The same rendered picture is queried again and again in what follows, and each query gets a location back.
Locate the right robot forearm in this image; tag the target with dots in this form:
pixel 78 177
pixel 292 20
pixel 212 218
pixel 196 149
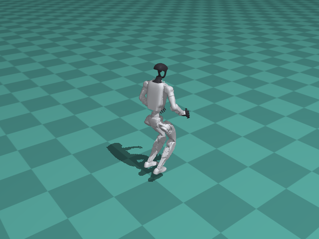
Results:
pixel 179 111

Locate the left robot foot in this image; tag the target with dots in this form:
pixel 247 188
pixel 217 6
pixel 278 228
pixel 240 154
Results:
pixel 147 164

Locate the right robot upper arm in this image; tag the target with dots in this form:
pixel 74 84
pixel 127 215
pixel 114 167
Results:
pixel 170 94

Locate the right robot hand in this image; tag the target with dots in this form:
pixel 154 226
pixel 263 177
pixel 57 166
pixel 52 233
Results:
pixel 187 113

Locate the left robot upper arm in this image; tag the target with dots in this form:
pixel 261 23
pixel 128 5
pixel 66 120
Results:
pixel 143 92

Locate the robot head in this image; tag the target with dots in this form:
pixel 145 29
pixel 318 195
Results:
pixel 160 67

